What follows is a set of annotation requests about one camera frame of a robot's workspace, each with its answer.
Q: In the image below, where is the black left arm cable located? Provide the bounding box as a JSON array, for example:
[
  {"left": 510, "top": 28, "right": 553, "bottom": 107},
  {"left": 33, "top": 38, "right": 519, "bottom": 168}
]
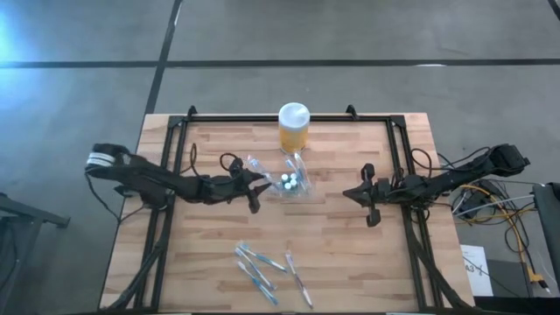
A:
[{"left": 187, "top": 142, "right": 241, "bottom": 176}]

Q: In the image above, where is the black equipment case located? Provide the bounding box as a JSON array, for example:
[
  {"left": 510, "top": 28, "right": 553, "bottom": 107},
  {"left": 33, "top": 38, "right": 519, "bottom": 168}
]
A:
[{"left": 531, "top": 181, "right": 560, "bottom": 288}]

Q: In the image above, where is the black aluminium table frame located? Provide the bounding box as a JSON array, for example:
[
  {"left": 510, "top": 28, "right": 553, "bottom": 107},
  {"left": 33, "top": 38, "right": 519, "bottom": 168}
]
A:
[{"left": 103, "top": 104, "right": 473, "bottom": 312}]

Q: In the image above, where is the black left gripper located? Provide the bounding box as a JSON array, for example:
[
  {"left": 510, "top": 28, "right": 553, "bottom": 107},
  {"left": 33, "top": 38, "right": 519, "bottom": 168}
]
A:
[{"left": 205, "top": 156, "right": 273, "bottom": 215}]

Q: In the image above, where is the purple white toothbrush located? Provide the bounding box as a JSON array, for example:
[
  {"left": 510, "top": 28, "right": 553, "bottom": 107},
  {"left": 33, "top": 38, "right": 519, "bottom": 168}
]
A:
[{"left": 293, "top": 151, "right": 312, "bottom": 196}]

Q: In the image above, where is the clear acrylic organizer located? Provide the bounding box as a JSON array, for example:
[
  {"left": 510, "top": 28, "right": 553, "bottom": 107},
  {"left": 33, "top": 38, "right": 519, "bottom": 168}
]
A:
[{"left": 261, "top": 168, "right": 315, "bottom": 199}]

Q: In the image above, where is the yellow cable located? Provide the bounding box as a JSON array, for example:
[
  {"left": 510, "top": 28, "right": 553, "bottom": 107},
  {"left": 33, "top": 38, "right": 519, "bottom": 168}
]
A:
[{"left": 458, "top": 183, "right": 546, "bottom": 285}]

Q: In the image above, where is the black equipment stand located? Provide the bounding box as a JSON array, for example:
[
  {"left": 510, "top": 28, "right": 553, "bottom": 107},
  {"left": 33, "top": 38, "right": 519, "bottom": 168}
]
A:
[{"left": 0, "top": 191, "right": 72, "bottom": 315}]

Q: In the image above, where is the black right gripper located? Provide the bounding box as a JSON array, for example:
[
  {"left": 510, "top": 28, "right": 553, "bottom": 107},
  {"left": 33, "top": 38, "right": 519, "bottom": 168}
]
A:
[{"left": 342, "top": 162, "right": 397, "bottom": 228}]

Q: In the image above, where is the black power adapter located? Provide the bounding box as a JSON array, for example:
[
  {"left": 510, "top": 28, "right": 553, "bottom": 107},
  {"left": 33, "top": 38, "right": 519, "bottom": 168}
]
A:
[{"left": 457, "top": 192, "right": 482, "bottom": 215}]

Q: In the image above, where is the white cable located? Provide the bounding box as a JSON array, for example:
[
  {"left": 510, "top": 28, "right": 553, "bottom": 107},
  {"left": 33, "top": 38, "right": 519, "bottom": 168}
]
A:
[{"left": 452, "top": 194, "right": 537, "bottom": 218}]

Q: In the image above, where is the white paper sheet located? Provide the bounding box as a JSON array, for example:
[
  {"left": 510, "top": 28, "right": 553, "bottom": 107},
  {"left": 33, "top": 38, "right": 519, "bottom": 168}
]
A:
[{"left": 459, "top": 243, "right": 495, "bottom": 298}]

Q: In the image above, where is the yellow cup with white lid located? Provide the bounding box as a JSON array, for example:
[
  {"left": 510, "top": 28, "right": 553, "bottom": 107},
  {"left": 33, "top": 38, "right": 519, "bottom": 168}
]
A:
[{"left": 277, "top": 101, "right": 312, "bottom": 155}]

